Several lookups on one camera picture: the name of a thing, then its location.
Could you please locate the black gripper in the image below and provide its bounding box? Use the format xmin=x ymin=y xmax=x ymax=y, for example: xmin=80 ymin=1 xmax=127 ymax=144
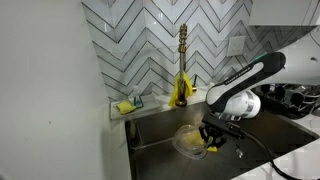
xmin=198 ymin=112 xmax=235 ymax=150

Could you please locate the smaller clear lunch box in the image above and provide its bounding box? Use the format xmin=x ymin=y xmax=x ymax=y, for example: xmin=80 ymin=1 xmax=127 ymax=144
xmin=178 ymin=127 xmax=210 ymax=156

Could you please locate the bigger clear lunch box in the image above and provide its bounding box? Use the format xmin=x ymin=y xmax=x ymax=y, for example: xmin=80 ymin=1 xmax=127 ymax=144
xmin=172 ymin=124 xmax=215 ymax=161

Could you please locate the gold spring kitchen faucet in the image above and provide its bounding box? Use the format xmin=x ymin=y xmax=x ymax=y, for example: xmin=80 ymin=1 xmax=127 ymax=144
xmin=176 ymin=23 xmax=199 ymax=108

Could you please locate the dark steel sink basin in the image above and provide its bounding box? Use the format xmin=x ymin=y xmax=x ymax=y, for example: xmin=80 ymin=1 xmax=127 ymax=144
xmin=124 ymin=100 xmax=319 ymax=180

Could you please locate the yellow sponge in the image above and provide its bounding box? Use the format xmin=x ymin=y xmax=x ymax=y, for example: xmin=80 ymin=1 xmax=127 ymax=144
xmin=115 ymin=100 xmax=137 ymax=116
xmin=181 ymin=130 xmax=219 ymax=153

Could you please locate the yellow cloth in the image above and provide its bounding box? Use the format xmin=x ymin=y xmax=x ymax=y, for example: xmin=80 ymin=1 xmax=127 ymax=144
xmin=168 ymin=71 xmax=194 ymax=108

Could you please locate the clear soap bottle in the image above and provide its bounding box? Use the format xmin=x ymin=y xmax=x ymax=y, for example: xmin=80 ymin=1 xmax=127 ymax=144
xmin=130 ymin=85 xmax=145 ymax=110

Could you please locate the steel dish rack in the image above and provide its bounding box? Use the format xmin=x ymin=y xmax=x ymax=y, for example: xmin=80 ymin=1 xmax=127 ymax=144
xmin=251 ymin=83 xmax=320 ymax=120

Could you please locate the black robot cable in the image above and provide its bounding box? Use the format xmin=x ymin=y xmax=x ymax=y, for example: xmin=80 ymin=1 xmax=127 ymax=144
xmin=229 ymin=124 xmax=303 ymax=180

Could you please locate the white wall outlet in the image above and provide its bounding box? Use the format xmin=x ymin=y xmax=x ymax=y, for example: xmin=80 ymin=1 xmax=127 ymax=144
xmin=227 ymin=35 xmax=247 ymax=58

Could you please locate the white wall cabinet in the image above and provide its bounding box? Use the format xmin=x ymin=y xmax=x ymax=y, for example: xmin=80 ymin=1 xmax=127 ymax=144
xmin=248 ymin=0 xmax=320 ymax=27

